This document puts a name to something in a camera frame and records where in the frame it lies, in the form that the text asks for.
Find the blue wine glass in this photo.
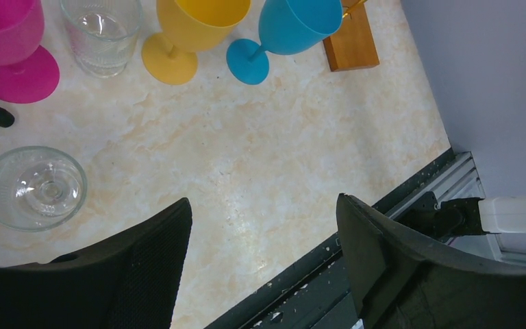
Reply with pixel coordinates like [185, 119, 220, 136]
[226, 0, 343, 85]

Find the gold wine glass rack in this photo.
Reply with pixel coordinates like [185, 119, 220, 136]
[323, 1, 380, 72]

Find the clear wine glass front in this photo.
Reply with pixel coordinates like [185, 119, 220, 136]
[60, 0, 142, 78]

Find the yellow wine glass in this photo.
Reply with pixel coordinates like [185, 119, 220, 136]
[141, 0, 251, 85]

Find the pink wine glass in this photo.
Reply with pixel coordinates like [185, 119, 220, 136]
[0, 0, 60, 103]

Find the clear wine glass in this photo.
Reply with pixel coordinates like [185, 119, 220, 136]
[0, 146, 88, 232]
[60, 0, 142, 78]

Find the aluminium frame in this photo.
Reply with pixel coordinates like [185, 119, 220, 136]
[376, 150, 526, 266]

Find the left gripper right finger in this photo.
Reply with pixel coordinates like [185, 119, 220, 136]
[336, 194, 526, 328]

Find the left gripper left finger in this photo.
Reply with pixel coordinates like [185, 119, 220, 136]
[0, 198, 192, 328]

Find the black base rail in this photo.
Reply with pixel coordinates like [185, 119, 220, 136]
[203, 147, 457, 329]

